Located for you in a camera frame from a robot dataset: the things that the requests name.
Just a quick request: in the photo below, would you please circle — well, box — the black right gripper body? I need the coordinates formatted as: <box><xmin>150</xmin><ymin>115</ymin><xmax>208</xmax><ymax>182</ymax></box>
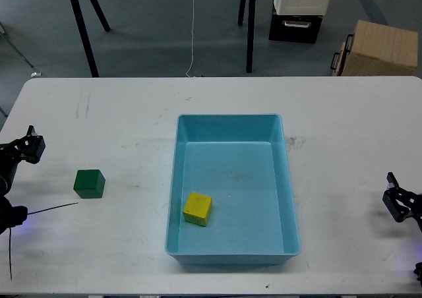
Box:
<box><xmin>408</xmin><ymin>193</ymin><xmax>422</xmax><ymax>230</ymax></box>

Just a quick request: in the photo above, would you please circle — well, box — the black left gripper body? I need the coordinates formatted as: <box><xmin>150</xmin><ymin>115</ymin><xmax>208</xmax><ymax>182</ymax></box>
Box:
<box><xmin>1</xmin><ymin>142</ymin><xmax>20</xmax><ymax>193</ymax></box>

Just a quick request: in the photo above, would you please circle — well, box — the green wooden cube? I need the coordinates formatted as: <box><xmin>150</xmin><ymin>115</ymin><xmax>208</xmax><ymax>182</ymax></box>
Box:
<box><xmin>73</xmin><ymin>169</ymin><xmax>106</xmax><ymax>199</ymax></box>

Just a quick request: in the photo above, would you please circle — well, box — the yellow wooden cube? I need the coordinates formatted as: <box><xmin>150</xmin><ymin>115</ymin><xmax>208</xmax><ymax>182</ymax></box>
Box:
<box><xmin>183</xmin><ymin>192</ymin><xmax>213</xmax><ymax>227</ymax></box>

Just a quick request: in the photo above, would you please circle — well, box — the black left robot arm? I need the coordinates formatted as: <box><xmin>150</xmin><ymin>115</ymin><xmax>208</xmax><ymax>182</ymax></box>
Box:
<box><xmin>1</xmin><ymin>125</ymin><xmax>45</xmax><ymax>233</ymax></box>

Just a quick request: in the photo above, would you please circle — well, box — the black table leg left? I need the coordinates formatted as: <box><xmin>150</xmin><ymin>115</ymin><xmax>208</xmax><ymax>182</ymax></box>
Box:
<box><xmin>70</xmin><ymin>0</ymin><xmax>99</xmax><ymax>78</ymax></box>

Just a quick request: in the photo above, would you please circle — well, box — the black table leg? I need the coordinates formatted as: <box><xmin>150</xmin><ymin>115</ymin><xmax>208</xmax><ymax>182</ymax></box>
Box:
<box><xmin>70</xmin><ymin>0</ymin><xmax>99</xmax><ymax>78</ymax></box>
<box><xmin>237</xmin><ymin>0</ymin><xmax>246</xmax><ymax>26</ymax></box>
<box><xmin>246</xmin><ymin>0</ymin><xmax>256</xmax><ymax>74</ymax></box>

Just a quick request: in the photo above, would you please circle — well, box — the light blue plastic bin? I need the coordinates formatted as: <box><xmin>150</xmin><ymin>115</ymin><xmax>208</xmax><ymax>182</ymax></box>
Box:
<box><xmin>166</xmin><ymin>114</ymin><xmax>301</xmax><ymax>265</ymax></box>

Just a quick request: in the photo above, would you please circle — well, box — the black table leg angled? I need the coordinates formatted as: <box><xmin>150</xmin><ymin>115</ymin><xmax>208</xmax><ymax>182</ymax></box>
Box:
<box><xmin>90</xmin><ymin>0</ymin><xmax>111</xmax><ymax>32</ymax></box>

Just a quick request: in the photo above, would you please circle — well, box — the black drawer cabinet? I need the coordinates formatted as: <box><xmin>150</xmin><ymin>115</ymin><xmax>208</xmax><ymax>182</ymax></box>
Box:
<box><xmin>268</xmin><ymin>9</ymin><xmax>323</xmax><ymax>44</ymax></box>

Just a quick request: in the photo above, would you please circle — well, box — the black table leg right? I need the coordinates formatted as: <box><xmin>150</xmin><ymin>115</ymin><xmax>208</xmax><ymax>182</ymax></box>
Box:
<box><xmin>246</xmin><ymin>0</ymin><xmax>256</xmax><ymax>74</ymax></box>

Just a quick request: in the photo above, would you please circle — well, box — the black table leg rear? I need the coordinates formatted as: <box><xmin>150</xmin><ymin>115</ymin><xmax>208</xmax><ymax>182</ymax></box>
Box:
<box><xmin>237</xmin><ymin>0</ymin><xmax>246</xmax><ymax>26</ymax></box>

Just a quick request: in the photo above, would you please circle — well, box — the thin black cable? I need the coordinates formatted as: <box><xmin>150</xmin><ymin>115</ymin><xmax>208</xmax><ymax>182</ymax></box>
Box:
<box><xmin>8</xmin><ymin>202</ymin><xmax>79</xmax><ymax>281</ymax></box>

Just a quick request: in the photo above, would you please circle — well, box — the white floor cable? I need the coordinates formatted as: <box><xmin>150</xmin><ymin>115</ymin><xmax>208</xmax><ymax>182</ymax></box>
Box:
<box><xmin>92</xmin><ymin>0</ymin><xmax>204</xmax><ymax>78</ymax></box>

